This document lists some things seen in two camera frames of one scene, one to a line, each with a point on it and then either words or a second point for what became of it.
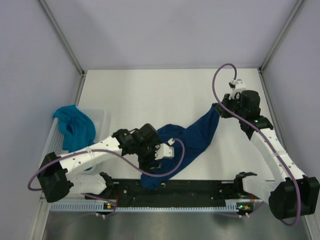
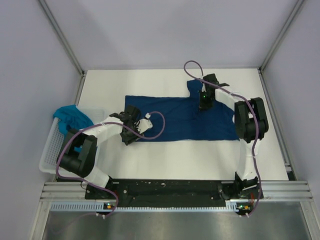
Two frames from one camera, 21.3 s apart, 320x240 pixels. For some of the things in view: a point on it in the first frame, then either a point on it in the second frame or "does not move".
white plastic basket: [54, 144] does not move
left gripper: [143, 163] → [127, 140]
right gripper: [227, 101] → [203, 106]
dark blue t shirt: [197, 139] → [180, 118]
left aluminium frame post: [61, 36] does not move
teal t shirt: [77, 128] does not move
